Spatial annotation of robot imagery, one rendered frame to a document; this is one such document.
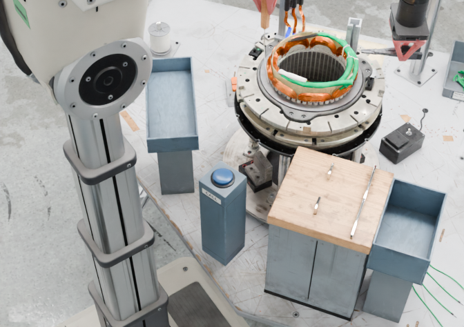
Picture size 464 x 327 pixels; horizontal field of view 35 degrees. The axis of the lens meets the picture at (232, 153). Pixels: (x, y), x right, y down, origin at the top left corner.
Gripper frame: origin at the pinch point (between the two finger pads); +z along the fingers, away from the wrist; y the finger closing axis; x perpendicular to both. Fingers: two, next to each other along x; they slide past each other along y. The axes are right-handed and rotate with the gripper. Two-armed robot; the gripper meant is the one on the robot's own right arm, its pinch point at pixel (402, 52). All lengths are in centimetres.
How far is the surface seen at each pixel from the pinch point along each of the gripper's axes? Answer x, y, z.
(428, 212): -4.4, -28.9, 16.7
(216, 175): 38.3, -24.1, 11.8
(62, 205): 99, 45, 116
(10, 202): 118, 46, 116
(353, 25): 9.5, 8.6, -0.3
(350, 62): 10.8, -2.0, 1.0
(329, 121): 15.5, -13.4, 6.9
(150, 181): 56, -5, 38
